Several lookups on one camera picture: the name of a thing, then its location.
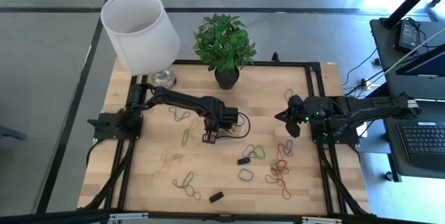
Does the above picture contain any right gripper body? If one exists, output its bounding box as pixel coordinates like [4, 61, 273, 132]
[291, 95, 330, 126]

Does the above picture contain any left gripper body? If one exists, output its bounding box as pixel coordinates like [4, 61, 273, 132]
[204, 98, 225, 131]

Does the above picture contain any teal rubber band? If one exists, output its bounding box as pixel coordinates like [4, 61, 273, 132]
[282, 139, 295, 158]
[168, 106, 191, 122]
[241, 143, 258, 159]

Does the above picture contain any blue rubber band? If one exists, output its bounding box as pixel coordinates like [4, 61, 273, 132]
[237, 167, 255, 182]

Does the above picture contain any white paper sheet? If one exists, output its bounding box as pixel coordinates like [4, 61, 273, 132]
[355, 121, 369, 138]

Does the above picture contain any green potted plant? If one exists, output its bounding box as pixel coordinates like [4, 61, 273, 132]
[193, 13, 258, 90]

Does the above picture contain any black side desk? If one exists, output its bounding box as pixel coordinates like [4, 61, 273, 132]
[369, 17, 445, 180]

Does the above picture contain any white shade silver table lamp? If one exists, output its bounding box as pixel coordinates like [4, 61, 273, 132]
[99, 0, 181, 92]

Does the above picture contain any thin white rod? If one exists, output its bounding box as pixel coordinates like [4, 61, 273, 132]
[368, 26, 445, 86]

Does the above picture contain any black keyboard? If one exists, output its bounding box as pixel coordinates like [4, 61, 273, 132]
[397, 121, 445, 169]

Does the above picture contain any black power adapter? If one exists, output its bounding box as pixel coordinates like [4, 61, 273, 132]
[394, 19, 421, 53]

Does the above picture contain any dark laptop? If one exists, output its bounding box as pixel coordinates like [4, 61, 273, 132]
[395, 42, 445, 78]

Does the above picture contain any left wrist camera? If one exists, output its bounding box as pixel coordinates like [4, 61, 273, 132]
[222, 107, 240, 125]

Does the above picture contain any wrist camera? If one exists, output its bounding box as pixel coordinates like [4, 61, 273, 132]
[273, 107, 293, 122]
[222, 107, 240, 125]

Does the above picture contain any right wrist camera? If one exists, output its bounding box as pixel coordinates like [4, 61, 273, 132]
[273, 107, 293, 122]

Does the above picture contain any black left camera cable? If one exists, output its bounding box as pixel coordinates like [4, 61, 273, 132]
[237, 111, 252, 139]

